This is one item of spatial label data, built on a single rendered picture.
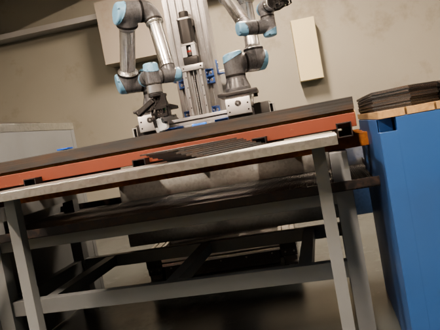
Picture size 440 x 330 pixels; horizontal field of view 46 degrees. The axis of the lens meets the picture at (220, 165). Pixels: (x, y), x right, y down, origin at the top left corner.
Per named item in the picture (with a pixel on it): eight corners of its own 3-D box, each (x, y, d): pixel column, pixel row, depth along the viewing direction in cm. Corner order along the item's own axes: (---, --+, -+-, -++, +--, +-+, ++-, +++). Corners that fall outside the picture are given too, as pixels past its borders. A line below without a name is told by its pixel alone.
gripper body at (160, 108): (167, 116, 248) (162, 91, 248) (150, 119, 250) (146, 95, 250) (171, 116, 256) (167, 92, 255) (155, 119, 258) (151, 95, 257)
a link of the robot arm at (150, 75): (154, 63, 257) (159, 60, 250) (158, 86, 258) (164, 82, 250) (139, 65, 255) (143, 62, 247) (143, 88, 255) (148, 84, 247)
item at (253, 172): (375, 212, 253) (363, 142, 252) (129, 247, 280) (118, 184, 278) (374, 211, 257) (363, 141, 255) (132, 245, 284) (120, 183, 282)
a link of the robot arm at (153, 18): (156, 7, 284) (179, 85, 272) (136, 8, 280) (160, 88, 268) (160, -7, 274) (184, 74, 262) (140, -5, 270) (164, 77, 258)
